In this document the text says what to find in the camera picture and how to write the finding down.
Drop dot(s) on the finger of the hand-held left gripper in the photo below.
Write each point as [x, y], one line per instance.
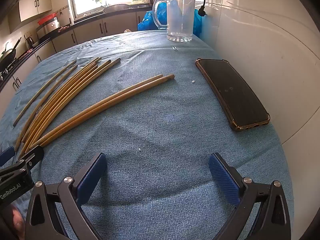
[6, 155]
[32, 157]

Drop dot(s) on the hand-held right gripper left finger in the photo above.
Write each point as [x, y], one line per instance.
[92, 177]

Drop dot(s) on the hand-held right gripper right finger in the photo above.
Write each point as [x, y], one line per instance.
[223, 180]

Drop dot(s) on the row of wooden chopsticks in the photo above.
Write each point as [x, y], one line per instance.
[62, 92]

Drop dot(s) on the person's left hand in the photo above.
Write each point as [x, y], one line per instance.
[17, 220]

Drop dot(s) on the blue tablecloth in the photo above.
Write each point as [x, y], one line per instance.
[150, 130]

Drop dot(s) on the gas stove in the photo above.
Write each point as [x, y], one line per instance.
[6, 71]

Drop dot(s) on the smartphone in brown case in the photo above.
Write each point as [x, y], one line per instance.
[235, 95]

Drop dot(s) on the black wok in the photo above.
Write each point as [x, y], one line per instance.
[8, 53]

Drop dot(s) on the steel kettle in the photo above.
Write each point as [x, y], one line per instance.
[29, 42]

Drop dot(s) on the beige lower kitchen cabinets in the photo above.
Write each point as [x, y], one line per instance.
[87, 31]

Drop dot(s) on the beige kitchen cabinets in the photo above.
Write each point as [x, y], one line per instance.
[87, 31]
[35, 3]

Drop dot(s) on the small metal clip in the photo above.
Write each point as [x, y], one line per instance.
[174, 48]

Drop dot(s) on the black kitchen countertop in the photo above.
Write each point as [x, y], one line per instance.
[92, 17]

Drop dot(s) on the beige upper kitchen cabinets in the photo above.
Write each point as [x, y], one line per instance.
[35, 3]

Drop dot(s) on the blue plastic bag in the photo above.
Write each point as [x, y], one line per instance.
[145, 21]

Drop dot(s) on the clear glass pitcher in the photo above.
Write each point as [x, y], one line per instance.
[180, 17]

